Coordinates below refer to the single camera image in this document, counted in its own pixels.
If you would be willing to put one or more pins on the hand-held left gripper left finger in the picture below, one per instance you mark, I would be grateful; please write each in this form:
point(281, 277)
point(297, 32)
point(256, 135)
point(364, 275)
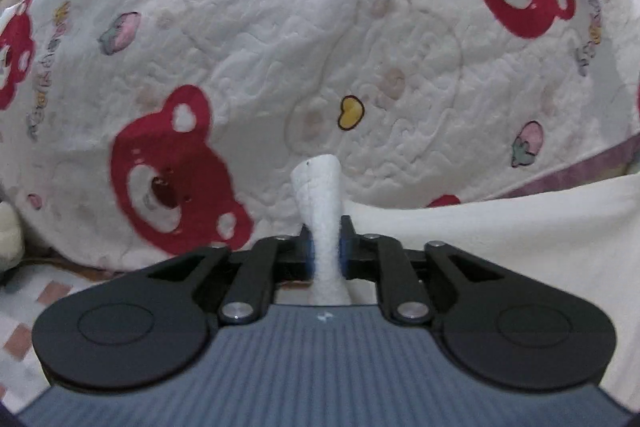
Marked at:
point(300, 252)

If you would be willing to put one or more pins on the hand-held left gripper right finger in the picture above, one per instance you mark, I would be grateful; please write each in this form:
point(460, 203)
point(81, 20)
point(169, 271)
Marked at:
point(350, 252)

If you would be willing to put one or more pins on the cream white sweater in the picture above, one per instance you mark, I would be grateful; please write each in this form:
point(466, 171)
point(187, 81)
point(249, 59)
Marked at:
point(320, 207)

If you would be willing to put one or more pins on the red bear print quilt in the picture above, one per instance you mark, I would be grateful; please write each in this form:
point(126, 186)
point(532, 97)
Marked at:
point(350, 57)

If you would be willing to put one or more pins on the checked bed mat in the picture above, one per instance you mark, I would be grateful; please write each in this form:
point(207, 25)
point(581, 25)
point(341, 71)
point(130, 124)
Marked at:
point(25, 307)

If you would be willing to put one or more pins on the grey plush bunny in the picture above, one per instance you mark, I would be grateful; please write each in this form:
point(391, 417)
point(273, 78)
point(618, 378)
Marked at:
point(10, 237)

